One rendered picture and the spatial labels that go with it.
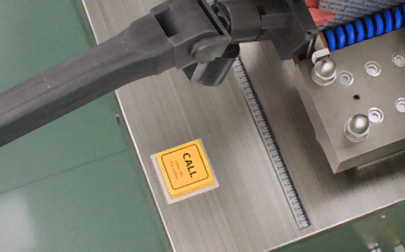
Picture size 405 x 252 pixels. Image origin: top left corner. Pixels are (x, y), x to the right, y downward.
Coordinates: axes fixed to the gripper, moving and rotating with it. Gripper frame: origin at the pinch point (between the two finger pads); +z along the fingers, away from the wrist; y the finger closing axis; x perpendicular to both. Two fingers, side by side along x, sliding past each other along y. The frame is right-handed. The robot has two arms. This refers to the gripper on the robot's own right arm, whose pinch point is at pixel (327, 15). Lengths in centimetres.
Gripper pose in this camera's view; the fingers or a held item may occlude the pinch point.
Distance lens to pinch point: 137.0
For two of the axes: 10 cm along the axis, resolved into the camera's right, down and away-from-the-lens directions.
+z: 8.1, -1.1, 5.8
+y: 3.6, 8.7, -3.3
